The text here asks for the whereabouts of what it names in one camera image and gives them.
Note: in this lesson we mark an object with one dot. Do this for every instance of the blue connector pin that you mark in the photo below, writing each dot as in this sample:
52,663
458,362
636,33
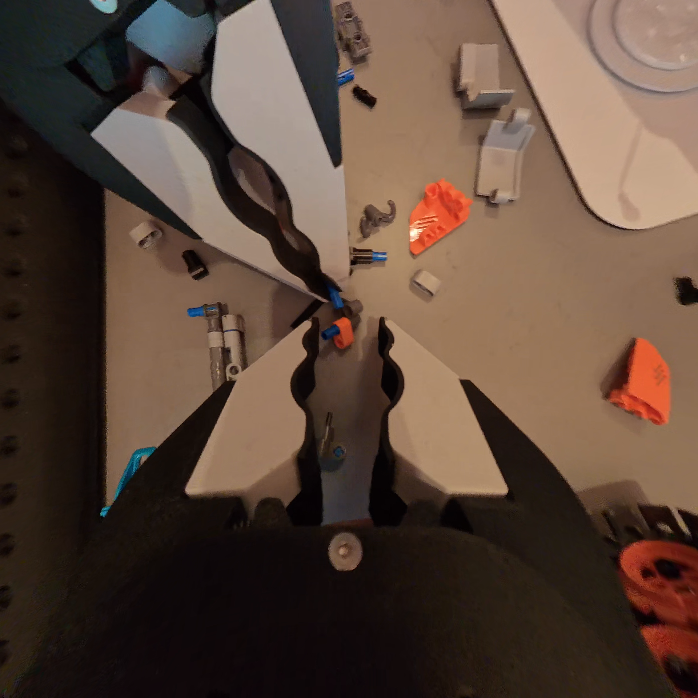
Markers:
345,76
335,297

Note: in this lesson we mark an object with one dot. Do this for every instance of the black connector brick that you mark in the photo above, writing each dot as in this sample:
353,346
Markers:
194,264

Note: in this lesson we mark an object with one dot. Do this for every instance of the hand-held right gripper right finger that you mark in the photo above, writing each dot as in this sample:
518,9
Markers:
441,436

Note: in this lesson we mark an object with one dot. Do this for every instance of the orange wedge panel brick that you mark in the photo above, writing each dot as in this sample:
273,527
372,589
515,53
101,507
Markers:
643,381

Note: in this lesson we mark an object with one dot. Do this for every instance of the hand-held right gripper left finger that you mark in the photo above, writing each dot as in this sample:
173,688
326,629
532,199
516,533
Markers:
251,436

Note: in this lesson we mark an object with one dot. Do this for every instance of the light blue brick separator tool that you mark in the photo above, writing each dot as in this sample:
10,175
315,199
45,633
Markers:
128,474

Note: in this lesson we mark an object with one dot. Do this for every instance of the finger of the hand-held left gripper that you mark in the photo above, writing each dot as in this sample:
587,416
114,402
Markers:
163,163
267,98

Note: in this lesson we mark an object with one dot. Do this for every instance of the white book stand base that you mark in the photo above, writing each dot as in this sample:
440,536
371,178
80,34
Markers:
600,109

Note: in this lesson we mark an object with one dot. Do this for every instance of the dark grey double connector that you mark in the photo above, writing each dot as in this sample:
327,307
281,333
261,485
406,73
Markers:
353,32

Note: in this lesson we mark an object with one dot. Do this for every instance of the black axle rod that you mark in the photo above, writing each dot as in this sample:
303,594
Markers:
306,313

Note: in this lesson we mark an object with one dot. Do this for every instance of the orange connector brick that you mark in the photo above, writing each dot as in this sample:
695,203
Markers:
344,332

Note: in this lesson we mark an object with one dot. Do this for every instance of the orange curved panel brick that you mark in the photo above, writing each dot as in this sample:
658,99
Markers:
436,218

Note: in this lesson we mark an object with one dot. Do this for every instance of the small dark grey connector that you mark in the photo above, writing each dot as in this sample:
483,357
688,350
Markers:
353,308

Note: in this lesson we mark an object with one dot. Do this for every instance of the black dimpled pad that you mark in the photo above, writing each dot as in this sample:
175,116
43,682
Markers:
49,381

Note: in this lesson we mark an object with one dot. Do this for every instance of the small black connector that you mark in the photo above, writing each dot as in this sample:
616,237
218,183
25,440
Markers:
687,290

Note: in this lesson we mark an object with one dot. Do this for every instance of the black pin blue end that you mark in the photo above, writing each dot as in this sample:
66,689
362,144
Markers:
365,256

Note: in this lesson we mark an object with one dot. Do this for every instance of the grey curved panel brick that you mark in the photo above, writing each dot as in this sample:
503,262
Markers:
480,76
501,158

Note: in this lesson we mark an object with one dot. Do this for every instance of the partly built toy robot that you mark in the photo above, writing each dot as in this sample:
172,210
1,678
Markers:
660,578

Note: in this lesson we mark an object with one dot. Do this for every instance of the grey brick assembly orange beam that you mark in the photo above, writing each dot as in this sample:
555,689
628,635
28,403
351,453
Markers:
223,338

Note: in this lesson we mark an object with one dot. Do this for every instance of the small black pin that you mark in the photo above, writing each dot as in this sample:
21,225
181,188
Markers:
364,96

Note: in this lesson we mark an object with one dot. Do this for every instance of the grey hook connector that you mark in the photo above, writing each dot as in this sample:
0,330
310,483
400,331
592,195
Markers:
376,218

